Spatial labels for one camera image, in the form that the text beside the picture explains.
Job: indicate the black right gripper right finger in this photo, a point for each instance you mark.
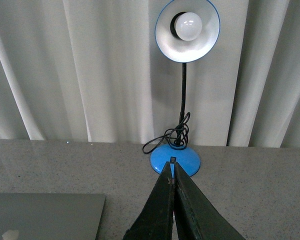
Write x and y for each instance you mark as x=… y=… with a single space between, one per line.
x=196 y=218

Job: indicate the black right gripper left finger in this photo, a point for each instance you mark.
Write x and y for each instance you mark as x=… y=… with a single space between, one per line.
x=155 y=222

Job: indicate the grey laptop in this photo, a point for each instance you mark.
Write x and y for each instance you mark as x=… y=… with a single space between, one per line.
x=50 y=216

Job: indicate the white curtain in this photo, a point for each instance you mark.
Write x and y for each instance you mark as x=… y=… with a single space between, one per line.
x=90 y=70

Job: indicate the blue desk lamp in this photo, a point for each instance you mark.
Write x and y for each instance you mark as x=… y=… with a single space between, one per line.
x=185 y=31

